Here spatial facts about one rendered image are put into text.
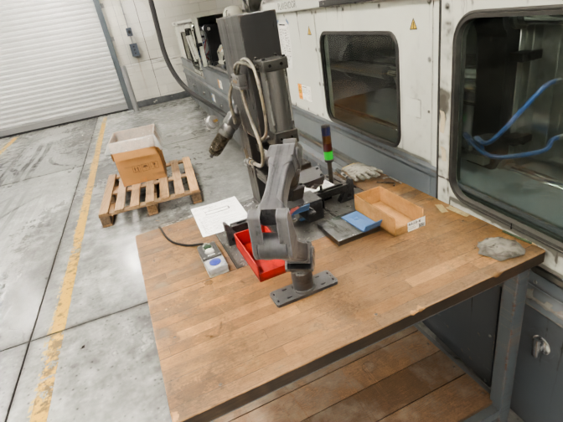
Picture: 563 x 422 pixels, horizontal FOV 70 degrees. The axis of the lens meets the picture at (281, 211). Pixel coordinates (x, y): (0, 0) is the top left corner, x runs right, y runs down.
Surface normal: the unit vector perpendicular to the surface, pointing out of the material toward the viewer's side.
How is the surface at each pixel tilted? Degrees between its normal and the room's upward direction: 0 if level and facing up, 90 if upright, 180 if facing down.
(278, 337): 0
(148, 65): 90
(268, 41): 90
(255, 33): 90
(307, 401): 0
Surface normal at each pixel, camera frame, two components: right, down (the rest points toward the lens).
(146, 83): 0.33, 0.38
